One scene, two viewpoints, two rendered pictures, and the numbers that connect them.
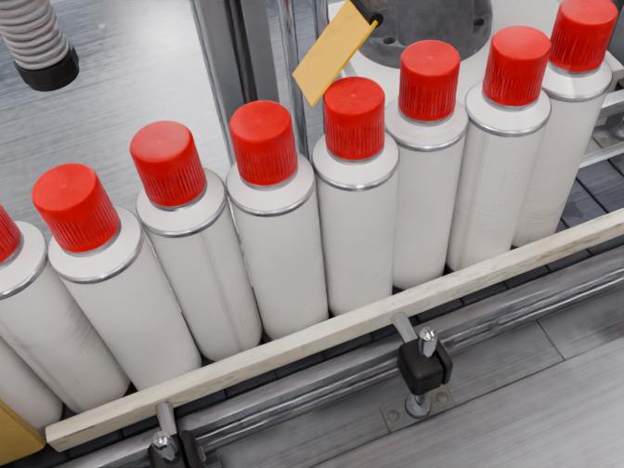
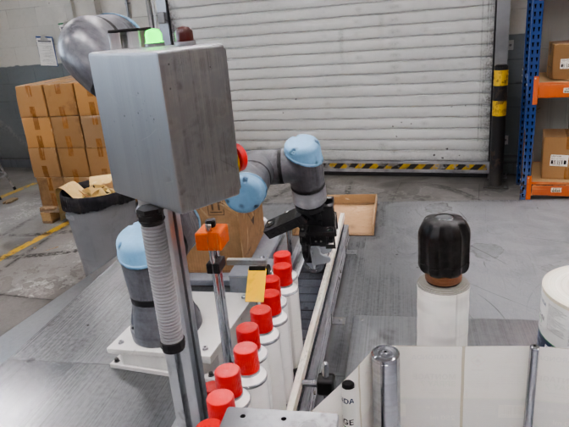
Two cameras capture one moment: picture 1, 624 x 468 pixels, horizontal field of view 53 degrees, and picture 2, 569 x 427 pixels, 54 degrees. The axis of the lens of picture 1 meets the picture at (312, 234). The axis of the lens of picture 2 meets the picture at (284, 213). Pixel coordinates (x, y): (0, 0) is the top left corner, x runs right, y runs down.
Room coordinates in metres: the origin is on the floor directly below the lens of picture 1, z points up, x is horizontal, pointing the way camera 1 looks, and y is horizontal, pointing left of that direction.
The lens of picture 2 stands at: (-0.15, 0.65, 1.50)
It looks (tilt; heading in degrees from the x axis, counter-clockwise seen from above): 20 degrees down; 298
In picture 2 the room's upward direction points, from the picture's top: 5 degrees counter-clockwise
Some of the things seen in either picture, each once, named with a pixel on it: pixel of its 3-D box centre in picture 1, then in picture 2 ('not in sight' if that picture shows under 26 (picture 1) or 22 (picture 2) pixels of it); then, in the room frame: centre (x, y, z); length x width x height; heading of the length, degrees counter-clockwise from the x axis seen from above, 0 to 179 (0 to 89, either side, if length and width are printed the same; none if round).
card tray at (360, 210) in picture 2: not in sight; (337, 213); (0.55, -1.00, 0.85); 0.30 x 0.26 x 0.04; 106
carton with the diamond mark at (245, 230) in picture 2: not in sight; (211, 208); (0.78, -0.60, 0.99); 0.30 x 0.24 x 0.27; 108
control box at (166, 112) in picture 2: not in sight; (166, 123); (0.32, 0.09, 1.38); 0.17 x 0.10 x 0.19; 161
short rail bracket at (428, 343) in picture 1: (423, 373); (326, 390); (0.19, -0.07, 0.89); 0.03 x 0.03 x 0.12; 16
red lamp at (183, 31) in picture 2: not in sight; (184, 36); (0.28, 0.08, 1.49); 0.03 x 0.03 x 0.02
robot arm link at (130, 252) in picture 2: not in sight; (151, 257); (0.61, -0.14, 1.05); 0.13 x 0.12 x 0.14; 110
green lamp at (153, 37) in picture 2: not in sight; (153, 37); (0.35, 0.05, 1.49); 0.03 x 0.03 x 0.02
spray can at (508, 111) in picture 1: (493, 168); (286, 316); (0.29, -0.13, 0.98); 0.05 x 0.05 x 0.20
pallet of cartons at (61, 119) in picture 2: not in sight; (110, 141); (3.52, -2.97, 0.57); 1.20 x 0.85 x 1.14; 100
